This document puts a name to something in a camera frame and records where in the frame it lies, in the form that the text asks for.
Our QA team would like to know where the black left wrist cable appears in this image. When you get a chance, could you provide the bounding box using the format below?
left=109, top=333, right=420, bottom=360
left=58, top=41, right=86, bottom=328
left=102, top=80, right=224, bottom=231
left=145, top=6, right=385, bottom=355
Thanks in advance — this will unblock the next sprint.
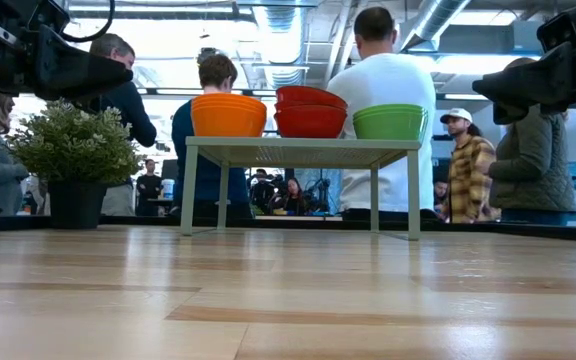
left=60, top=0, right=116, bottom=44

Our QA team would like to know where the silver ribbed ventilation duct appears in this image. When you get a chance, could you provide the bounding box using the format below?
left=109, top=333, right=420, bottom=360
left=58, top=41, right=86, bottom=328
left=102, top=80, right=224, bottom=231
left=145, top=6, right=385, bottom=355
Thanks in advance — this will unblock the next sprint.
left=250, top=0, right=314, bottom=91
left=396, top=0, right=472, bottom=52

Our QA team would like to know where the black table frame rail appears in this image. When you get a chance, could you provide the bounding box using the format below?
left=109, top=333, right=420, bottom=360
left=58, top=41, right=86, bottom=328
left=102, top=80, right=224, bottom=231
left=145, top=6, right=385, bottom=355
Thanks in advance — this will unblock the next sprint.
left=0, top=213, right=576, bottom=245

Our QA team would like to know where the pale green perforated metal shelf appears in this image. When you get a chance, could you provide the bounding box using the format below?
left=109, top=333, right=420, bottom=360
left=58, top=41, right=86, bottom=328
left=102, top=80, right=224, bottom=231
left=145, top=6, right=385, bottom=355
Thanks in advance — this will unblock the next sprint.
left=179, top=135, right=423, bottom=242

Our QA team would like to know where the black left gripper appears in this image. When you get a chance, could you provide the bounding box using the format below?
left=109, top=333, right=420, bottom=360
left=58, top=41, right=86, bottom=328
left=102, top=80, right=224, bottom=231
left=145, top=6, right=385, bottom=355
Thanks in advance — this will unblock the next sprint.
left=0, top=9, right=134, bottom=100

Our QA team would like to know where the green plastic bowl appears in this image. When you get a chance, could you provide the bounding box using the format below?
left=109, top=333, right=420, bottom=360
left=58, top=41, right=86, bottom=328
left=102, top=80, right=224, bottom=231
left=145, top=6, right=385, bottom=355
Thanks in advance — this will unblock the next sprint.
left=353, top=110, right=428, bottom=141

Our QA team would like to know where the red bowl with floral inside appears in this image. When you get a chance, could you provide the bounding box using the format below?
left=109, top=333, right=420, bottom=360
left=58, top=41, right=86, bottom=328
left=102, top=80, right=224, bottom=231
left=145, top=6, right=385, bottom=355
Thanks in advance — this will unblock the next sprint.
left=274, top=85, right=349, bottom=112
left=273, top=104, right=349, bottom=139

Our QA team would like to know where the potted plant with white flowers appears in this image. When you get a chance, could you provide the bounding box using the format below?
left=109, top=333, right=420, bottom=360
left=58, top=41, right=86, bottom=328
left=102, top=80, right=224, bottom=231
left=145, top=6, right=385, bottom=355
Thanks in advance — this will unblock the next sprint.
left=6, top=96, right=142, bottom=231

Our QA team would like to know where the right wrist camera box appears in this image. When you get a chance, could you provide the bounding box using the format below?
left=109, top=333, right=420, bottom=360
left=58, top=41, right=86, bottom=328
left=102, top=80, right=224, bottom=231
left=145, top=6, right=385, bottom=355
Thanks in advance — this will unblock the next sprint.
left=536, top=0, right=576, bottom=51

